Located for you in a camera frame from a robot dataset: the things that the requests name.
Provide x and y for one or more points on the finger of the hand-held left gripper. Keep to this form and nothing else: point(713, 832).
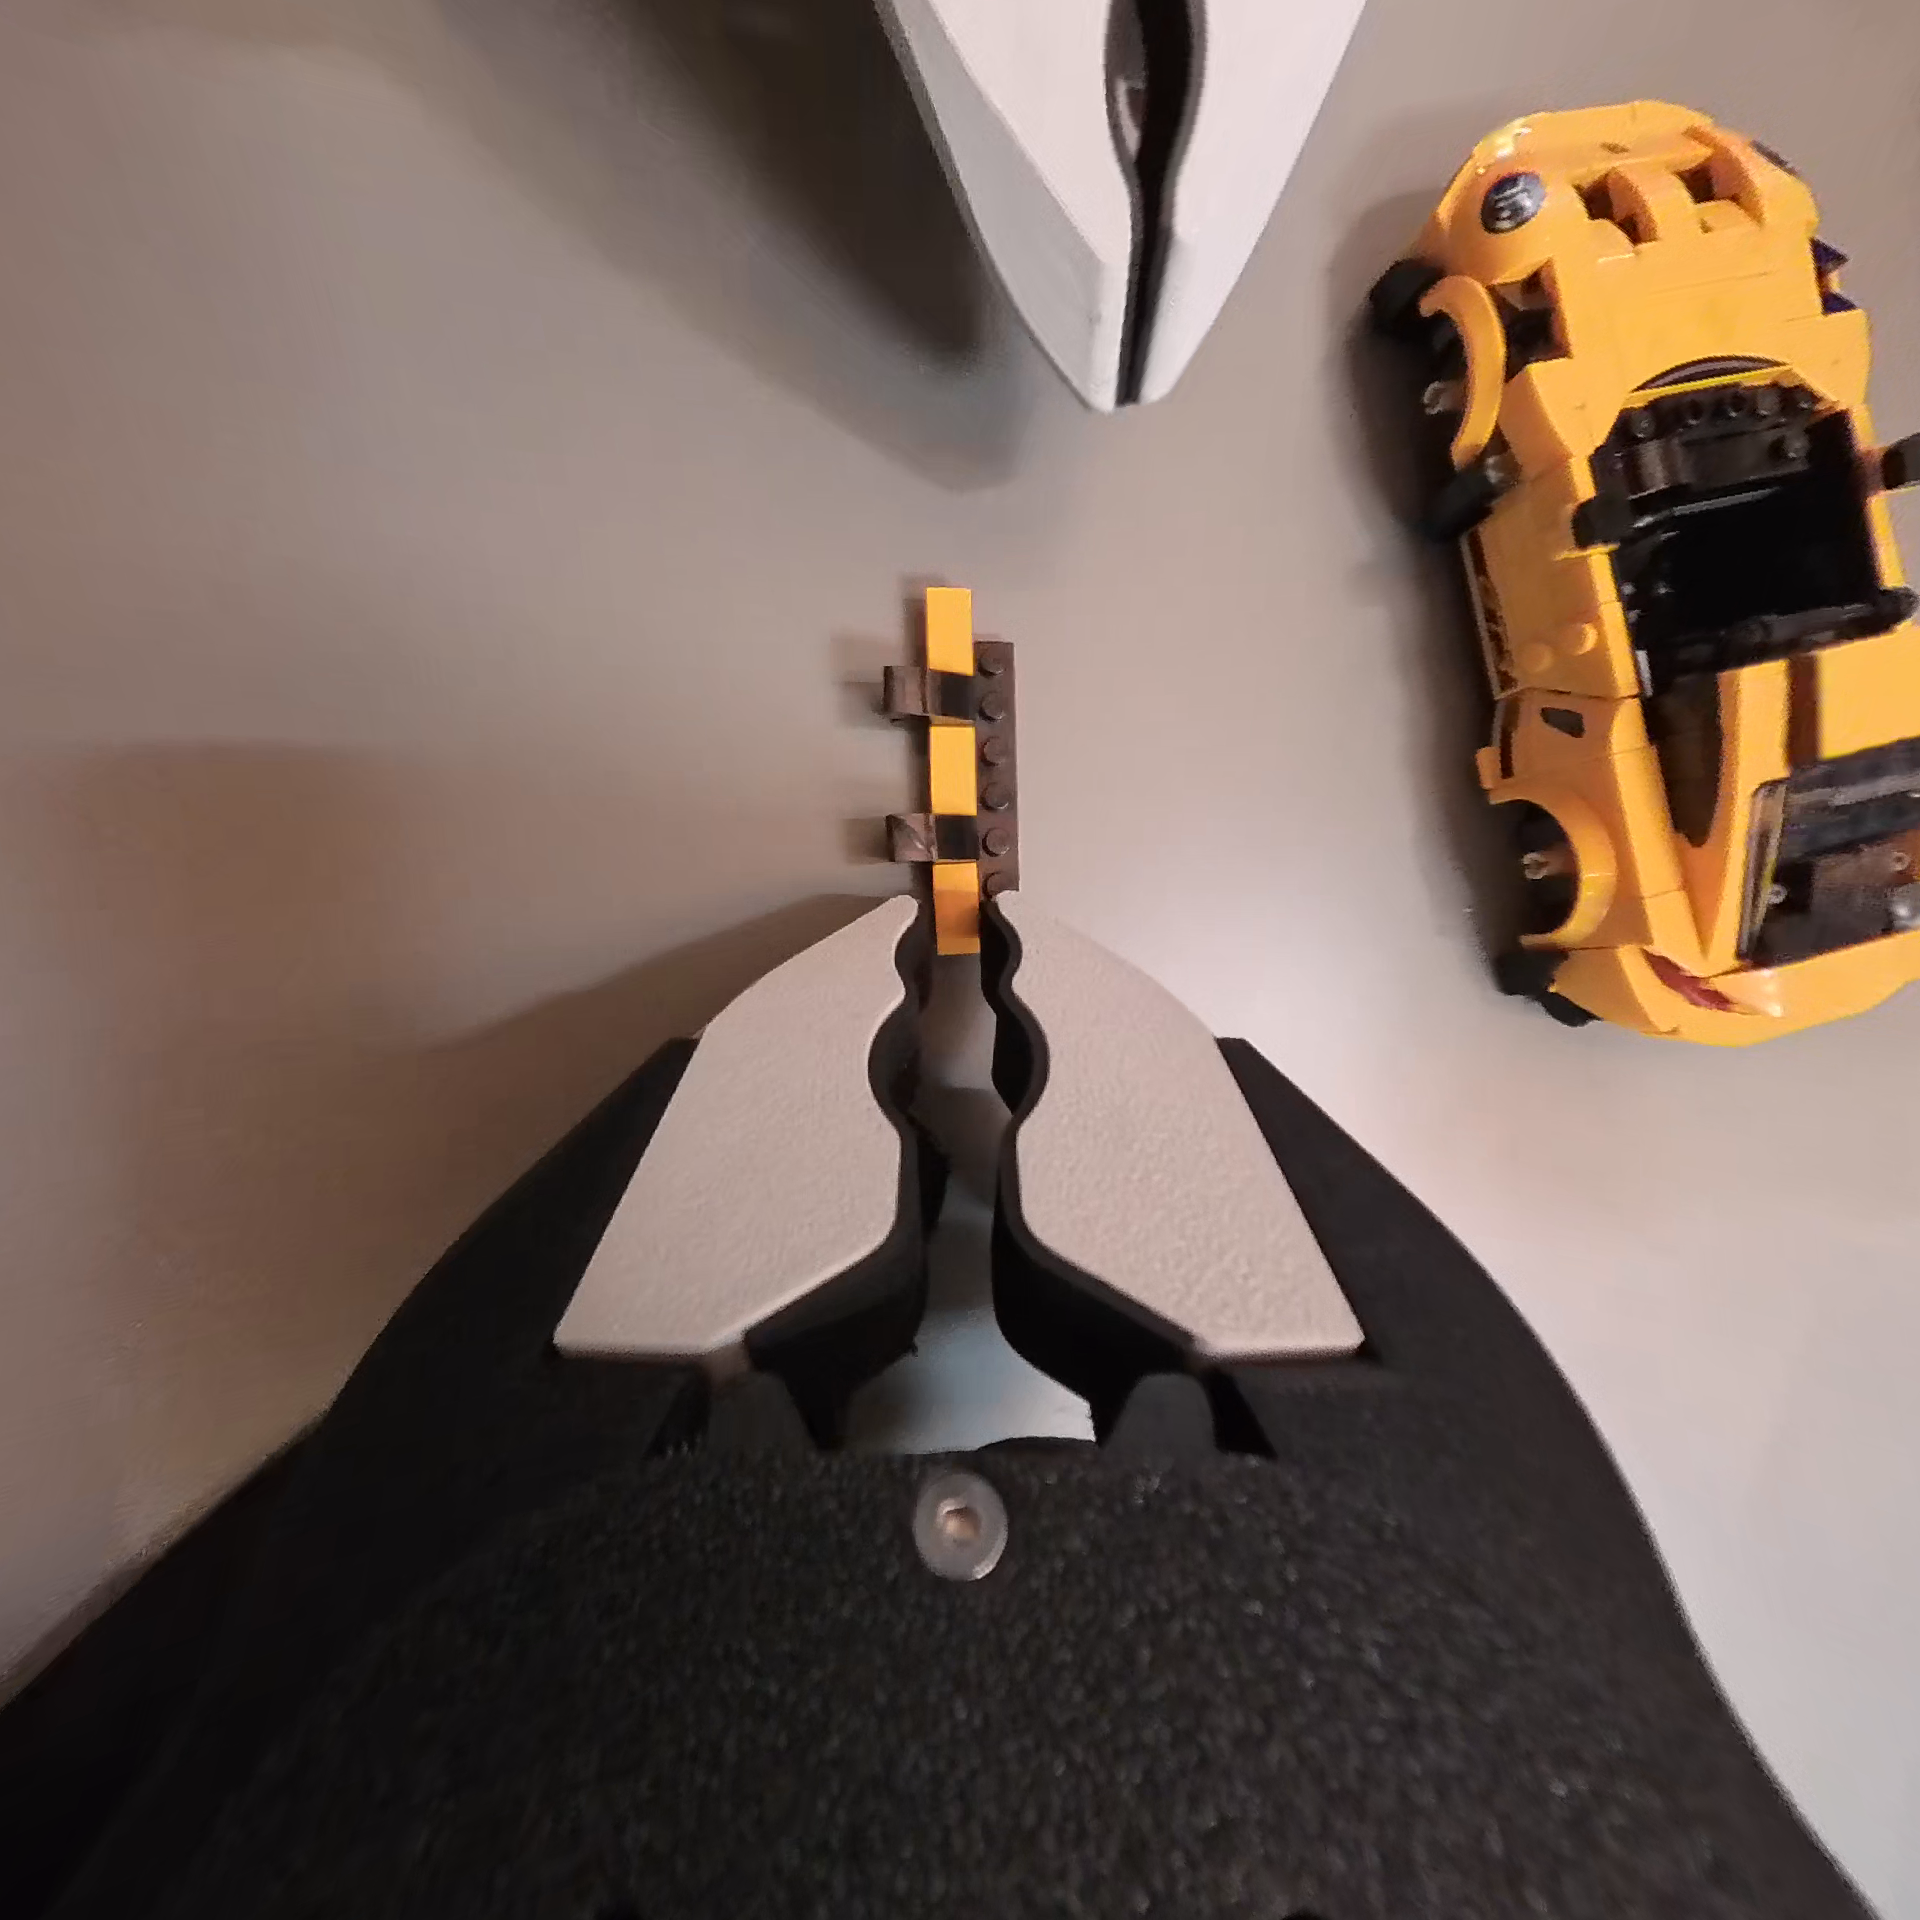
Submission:
point(1019, 135)
point(1259, 119)

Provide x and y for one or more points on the black yellow lego plate assembly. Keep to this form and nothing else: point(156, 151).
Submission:
point(992, 763)

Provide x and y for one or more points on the yellow lego car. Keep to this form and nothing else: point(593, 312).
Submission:
point(1576, 376)

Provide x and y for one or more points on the small orange lego tile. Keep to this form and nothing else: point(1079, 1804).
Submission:
point(949, 627)
point(955, 914)

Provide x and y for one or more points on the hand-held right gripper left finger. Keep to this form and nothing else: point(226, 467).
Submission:
point(749, 1171)

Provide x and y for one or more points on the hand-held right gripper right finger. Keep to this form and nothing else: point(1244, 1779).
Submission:
point(1184, 1184)

